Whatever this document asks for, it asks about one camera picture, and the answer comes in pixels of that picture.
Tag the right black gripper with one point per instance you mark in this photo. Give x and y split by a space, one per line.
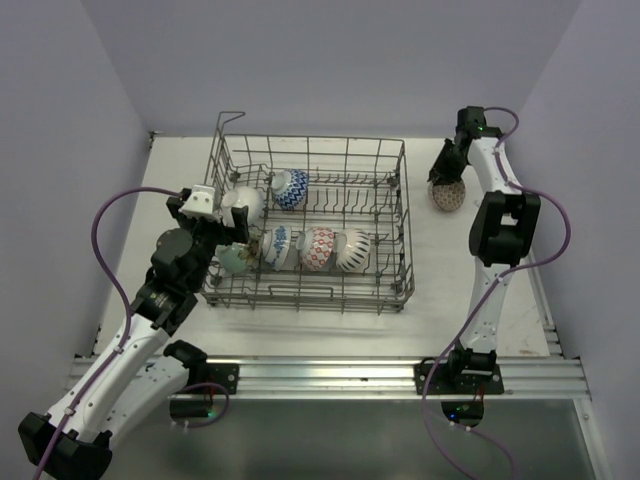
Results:
446 173

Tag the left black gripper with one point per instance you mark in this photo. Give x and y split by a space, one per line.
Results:
185 222

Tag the brown dotted ceramic bowl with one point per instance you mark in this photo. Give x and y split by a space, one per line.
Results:
447 197

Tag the blue zigzag ceramic bowl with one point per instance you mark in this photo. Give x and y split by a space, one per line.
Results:
289 188

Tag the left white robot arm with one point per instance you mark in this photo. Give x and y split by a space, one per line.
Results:
142 365

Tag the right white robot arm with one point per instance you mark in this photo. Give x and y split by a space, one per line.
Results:
500 238

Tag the white ribbed ceramic bowl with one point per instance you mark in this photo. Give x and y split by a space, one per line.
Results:
240 197

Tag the brown floral ceramic bowl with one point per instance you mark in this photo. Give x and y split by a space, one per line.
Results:
251 252

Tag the blue floral white bowl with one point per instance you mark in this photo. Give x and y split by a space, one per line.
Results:
275 246

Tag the pale green ceramic bowl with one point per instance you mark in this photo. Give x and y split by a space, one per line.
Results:
232 258

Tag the red diamond pattern bowl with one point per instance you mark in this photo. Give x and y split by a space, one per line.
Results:
315 247

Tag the white bowl dark stripes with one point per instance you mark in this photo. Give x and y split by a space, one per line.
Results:
352 249

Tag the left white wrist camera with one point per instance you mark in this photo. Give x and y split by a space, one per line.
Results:
202 203

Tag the grey wire dish rack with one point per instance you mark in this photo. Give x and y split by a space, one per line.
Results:
354 182

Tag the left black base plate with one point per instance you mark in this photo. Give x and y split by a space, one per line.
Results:
226 375

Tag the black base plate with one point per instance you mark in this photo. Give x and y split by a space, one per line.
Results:
468 382
226 375

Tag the aluminium mounting rail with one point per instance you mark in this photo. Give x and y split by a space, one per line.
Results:
392 378

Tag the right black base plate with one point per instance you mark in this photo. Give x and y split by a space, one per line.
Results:
468 382

